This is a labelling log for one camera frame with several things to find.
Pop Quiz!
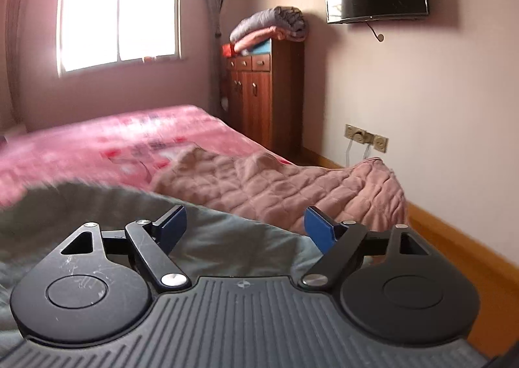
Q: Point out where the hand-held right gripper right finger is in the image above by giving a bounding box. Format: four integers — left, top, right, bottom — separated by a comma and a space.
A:
299, 206, 430, 291

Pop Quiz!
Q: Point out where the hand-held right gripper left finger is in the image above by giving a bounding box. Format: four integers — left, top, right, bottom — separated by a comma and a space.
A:
61, 206, 192, 294

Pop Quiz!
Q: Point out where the pale grey-blue puffer jacket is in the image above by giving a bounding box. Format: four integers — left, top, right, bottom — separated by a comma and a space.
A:
0, 179, 327, 356

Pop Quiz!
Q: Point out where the pink quilted cloth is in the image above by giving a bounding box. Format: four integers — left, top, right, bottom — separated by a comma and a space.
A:
152, 147, 410, 238

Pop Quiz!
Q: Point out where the bed with pink blanket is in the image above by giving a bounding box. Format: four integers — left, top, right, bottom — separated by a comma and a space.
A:
0, 104, 295, 208

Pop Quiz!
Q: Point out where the wooden cabinet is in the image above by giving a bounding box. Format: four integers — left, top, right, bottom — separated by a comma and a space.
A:
220, 38, 306, 163

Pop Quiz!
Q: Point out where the blue folded cloth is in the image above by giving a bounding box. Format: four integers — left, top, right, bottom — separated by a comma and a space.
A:
247, 40, 273, 56

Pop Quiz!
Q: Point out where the folded pink blanket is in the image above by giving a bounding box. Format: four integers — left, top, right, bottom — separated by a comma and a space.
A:
233, 26, 293, 55

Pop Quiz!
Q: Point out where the folded grey blanket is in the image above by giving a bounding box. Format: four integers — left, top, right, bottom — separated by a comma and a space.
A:
230, 6, 306, 43

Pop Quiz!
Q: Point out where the grey checked curtain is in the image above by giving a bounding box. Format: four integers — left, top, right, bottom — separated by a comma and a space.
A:
0, 0, 34, 127
200, 0, 228, 117

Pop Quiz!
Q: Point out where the window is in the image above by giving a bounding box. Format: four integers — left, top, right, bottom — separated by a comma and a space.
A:
56, 0, 182, 77

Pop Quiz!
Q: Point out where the white power cable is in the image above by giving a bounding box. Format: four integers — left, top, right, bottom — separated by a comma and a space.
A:
346, 140, 371, 168

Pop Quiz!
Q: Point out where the television cable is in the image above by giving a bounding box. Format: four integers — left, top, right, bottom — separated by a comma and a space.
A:
366, 21, 385, 43

